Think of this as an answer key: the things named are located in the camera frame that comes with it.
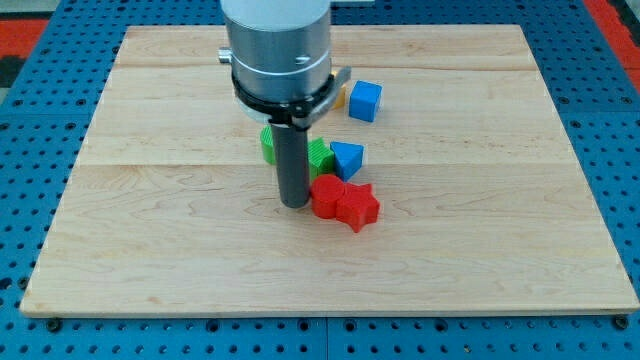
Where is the green star block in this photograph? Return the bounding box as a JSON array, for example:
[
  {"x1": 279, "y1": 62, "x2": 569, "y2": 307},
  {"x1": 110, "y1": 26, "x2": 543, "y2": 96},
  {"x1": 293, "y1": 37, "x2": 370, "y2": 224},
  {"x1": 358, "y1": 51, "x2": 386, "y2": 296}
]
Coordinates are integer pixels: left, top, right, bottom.
[{"x1": 308, "y1": 137, "x2": 335, "y2": 182}]

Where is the light wooden board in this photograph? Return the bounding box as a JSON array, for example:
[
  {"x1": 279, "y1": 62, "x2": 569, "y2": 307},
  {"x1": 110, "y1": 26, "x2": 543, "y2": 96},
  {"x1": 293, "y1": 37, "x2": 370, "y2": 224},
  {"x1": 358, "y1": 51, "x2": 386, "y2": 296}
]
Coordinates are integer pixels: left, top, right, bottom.
[{"x1": 20, "y1": 25, "x2": 639, "y2": 318}]

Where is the blue cube block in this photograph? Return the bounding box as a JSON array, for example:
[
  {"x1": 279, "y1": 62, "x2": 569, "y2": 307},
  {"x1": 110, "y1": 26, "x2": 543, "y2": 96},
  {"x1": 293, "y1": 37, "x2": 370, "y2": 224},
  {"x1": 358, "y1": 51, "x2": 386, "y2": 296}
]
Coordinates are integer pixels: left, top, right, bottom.
[{"x1": 348, "y1": 80, "x2": 383, "y2": 123}]

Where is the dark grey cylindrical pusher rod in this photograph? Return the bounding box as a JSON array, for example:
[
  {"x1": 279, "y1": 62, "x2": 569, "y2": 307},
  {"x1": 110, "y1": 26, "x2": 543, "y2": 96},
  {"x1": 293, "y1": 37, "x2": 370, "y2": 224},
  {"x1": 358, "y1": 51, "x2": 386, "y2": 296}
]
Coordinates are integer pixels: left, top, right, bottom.
[{"x1": 271, "y1": 125, "x2": 309, "y2": 209}]

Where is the red star block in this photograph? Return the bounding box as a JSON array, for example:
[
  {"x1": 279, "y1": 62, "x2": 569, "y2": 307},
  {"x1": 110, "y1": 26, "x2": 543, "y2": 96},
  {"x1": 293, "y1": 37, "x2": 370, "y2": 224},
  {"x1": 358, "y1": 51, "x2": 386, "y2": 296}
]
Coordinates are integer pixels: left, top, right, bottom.
[{"x1": 335, "y1": 183, "x2": 380, "y2": 233}]

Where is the yellow block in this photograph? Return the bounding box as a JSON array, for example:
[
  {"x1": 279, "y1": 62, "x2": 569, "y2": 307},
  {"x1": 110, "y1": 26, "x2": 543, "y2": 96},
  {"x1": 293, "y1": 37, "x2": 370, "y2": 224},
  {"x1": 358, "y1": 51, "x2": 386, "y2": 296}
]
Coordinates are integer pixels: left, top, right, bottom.
[{"x1": 331, "y1": 70, "x2": 346, "y2": 110}]

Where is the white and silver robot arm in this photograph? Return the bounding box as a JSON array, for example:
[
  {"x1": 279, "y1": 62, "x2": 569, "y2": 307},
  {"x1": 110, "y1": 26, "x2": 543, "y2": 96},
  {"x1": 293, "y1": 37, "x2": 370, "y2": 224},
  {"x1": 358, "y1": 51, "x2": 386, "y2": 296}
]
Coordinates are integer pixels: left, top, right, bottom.
[{"x1": 219, "y1": 0, "x2": 351, "y2": 208}]

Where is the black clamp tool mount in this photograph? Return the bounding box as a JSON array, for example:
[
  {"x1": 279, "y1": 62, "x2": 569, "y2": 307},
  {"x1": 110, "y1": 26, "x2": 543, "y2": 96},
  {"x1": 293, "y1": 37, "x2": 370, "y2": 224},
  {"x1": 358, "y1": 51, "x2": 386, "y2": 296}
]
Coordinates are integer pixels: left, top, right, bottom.
[{"x1": 231, "y1": 66, "x2": 352, "y2": 130}]

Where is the red cylinder block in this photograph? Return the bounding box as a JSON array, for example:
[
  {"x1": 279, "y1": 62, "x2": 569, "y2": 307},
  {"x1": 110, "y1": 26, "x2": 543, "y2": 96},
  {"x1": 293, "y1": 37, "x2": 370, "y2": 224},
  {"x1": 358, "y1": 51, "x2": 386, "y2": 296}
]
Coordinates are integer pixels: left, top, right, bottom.
[{"x1": 310, "y1": 174, "x2": 345, "y2": 219}]

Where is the blue triangular prism block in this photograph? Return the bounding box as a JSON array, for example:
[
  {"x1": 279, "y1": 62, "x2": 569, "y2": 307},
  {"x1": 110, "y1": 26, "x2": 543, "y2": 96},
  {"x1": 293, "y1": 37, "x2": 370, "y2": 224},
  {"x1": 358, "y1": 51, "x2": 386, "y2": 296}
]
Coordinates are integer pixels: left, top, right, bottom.
[{"x1": 330, "y1": 141, "x2": 365, "y2": 181}]

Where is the green rounded block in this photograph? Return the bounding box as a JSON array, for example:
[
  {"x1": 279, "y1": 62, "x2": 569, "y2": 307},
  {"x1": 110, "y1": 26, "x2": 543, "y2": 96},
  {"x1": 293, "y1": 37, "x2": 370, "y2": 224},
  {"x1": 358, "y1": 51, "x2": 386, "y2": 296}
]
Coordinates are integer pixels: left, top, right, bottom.
[{"x1": 259, "y1": 125, "x2": 276, "y2": 165}]

